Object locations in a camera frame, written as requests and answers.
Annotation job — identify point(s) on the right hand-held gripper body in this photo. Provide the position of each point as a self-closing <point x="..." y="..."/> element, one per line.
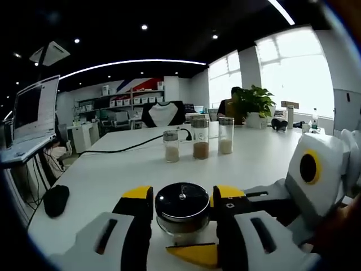
<point x="330" y="158"/>

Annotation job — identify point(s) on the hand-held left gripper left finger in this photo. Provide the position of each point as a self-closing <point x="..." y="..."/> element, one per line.
<point x="135" y="240"/>

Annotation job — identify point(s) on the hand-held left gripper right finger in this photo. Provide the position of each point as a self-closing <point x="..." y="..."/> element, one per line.
<point x="231" y="242"/>

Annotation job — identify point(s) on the short seasoning bottle white powder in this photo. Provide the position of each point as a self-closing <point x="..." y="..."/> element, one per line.
<point x="180" y="197"/>

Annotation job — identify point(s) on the tall seasoning bottle white powder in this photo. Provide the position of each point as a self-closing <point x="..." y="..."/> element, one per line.
<point x="226" y="146"/>

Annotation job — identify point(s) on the tall seasoning bottle brown grains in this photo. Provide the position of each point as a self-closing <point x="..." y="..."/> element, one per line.
<point x="200" y="149"/>

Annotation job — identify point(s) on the short seasoning bottle beige grains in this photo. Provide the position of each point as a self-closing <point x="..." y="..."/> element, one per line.
<point x="172" y="153"/>

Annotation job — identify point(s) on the clear plastic water bottle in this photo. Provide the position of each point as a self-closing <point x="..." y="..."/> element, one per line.
<point x="315" y="121"/>

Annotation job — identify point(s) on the person's right hand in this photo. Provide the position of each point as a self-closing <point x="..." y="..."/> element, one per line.
<point x="332" y="234"/>

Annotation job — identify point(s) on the white paper cup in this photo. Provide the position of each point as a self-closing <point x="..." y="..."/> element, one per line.
<point x="306" y="128"/>

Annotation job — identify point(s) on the white partition panel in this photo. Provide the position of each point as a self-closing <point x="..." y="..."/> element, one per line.
<point x="348" y="113"/>

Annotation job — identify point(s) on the white thermos flask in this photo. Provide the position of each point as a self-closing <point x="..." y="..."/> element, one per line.
<point x="290" y="117"/>

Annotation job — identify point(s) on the black headphones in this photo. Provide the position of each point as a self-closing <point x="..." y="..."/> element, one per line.
<point x="277" y="124"/>

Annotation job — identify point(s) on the cardboard box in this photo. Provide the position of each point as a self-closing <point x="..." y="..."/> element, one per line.
<point x="290" y="104"/>

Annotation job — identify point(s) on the black computer mouse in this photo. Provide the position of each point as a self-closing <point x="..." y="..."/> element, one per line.
<point x="56" y="200"/>

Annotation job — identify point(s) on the green potted plant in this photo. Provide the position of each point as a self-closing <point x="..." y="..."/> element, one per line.
<point x="256" y="98"/>

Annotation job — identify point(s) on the brown paper bag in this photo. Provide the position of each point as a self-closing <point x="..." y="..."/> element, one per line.
<point x="234" y="113"/>

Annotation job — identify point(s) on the white low cabinet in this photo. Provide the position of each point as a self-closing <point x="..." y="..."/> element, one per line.
<point x="83" y="135"/>

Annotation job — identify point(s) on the small dark screen monitor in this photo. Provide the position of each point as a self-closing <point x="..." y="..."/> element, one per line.
<point x="189" y="108"/>

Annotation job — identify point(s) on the shelf with white bins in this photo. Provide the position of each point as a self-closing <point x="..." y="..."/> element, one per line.
<point x="127" y="100"/>

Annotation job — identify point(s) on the straight ceiling light strip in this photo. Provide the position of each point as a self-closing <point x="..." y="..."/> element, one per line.
<point x="282" y="12"/>

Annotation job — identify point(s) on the silver laptop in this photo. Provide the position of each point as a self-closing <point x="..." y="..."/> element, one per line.
<point x="31" y="107"/>

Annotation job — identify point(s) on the curved ceiling light strip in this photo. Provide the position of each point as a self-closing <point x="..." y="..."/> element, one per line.
<point x="158" y="60"/>

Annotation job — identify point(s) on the ceiling air conditioner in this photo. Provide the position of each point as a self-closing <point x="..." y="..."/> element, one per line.
<point x="50" y="53"/>

